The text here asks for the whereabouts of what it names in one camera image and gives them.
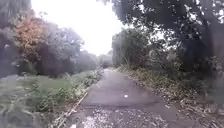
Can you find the grey asphalt path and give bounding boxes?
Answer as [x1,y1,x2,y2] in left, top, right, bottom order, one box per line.
[65,67,198,128]

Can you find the row of trees and bushes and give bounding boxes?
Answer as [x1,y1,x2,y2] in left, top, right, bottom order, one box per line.
[0,0,114,79]

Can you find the leaf-strewn earth verge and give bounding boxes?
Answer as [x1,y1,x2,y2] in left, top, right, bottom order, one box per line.
[114,65,224,128]

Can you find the dense trees and bushes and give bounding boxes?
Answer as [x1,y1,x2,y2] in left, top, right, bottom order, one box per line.
[103,0,224,101]

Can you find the green grass verge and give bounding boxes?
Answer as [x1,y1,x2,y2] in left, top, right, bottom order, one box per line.
[0,68,104,128]

